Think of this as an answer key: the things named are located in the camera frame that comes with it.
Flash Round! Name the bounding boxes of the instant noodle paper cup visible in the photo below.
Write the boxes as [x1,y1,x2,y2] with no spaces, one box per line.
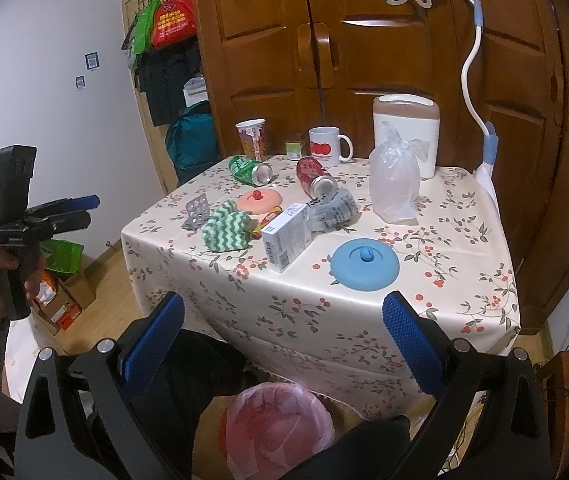
[236,118,267,162]

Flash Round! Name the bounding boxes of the blue silicone cup lid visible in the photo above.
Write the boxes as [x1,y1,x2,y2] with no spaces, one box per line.
[330,238,399,292]

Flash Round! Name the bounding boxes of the crushed red cola can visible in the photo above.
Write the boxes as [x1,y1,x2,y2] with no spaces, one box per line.
[295,156,338,200]

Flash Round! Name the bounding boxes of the red shopping bag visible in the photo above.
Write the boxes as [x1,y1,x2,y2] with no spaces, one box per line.
[151,0,196,50]

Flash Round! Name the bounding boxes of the green bag on floor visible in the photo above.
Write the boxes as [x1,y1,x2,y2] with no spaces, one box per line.
[42,240,84,274]

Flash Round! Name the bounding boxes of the crumpled grey printed wrapper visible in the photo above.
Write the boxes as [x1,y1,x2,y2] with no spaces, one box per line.
[307,188,359,232]

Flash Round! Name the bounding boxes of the white cardboard medicine box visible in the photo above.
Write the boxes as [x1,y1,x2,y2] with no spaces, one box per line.
[262,203,313,273]

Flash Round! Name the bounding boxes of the floral white tablecloth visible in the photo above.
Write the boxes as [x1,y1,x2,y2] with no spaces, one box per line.
[119,153,522,421]

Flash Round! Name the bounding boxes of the green white zigzag cloth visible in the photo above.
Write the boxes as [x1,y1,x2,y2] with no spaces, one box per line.
[202,200,254,252]

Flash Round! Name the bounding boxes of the small green white box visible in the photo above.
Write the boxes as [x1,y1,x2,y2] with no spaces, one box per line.
[284,136,309,160]

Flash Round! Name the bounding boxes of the pink silicone cup lid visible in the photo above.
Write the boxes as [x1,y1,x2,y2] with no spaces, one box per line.
[236,188,282,214]

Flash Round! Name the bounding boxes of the small orange candy wrapper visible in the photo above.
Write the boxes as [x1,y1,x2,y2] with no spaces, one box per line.
[251,209,282,240]

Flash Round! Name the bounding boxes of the silver pill blister pack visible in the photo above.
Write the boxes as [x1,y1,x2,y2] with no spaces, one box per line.
[182,193,211,231]

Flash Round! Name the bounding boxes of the wooden wardrobe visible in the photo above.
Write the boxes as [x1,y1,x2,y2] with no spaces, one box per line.
[196,0,569,334]

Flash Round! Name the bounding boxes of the cardboard box on floor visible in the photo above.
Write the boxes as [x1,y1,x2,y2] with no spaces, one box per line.
[32,270,96,335]

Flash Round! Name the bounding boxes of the crushed green soda can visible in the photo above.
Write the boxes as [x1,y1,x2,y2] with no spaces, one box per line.
[228,155,272,186]

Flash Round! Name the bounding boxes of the green shopping bag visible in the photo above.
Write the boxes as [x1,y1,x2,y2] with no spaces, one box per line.
[132,0,161,55]

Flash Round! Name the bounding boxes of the dark hanging clothes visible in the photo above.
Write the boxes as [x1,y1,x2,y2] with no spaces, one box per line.
[136,37,201,127]

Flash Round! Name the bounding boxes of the teal backpack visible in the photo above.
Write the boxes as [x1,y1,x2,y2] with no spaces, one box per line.
[165,101,220,186]

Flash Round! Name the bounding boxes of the pink lined trash bin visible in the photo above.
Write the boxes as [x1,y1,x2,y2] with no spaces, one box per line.
[218,382,335,479]

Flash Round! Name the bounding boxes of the white gooseneck phone holder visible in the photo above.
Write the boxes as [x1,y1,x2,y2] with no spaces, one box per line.
[385,0,501,214]

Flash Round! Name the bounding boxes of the white mug red logo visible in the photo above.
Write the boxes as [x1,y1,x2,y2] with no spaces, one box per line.
[309,126,354,168]

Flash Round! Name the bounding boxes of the white brown tissue container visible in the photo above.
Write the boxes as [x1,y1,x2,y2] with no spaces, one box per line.
[373,93,441,180]

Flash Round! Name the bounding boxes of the clear plastic bag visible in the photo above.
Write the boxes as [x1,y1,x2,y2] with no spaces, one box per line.
[369,120,430,223]

